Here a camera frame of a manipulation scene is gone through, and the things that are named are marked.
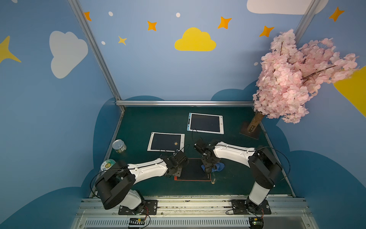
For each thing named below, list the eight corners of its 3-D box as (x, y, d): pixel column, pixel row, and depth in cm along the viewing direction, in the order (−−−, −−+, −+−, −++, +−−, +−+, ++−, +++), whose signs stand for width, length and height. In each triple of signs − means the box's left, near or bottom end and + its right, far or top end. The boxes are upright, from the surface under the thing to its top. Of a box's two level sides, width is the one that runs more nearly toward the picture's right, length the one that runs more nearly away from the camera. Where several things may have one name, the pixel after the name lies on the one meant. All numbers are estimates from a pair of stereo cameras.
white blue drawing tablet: (186, 130, 109) (186, 129, 107) (188, 114, 120) (188, 112, 119) (223, 134, 107) (224, 132, 106) (222, 116, 119) (222, 115, 117)
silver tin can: (113, 153, 96) (109, 149, 91) (117, 144, 101) (113, 139, 96) (125, 153, 96) (121, 149, 91) (127, 144, 101) (124, 139, 96)
